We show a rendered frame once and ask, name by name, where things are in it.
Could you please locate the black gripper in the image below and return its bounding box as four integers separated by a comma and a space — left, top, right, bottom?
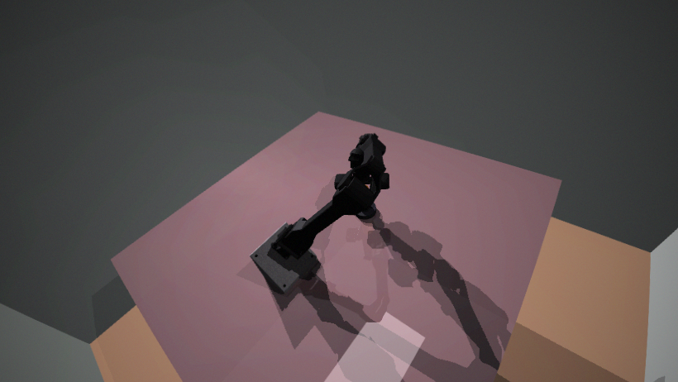
334, 170, 389, 190

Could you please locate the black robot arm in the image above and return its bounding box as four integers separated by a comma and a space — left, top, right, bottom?
272, 133, 386, 260

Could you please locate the dark round pedestal with short shaft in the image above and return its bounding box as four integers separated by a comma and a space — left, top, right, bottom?
356, 203, 376, 220

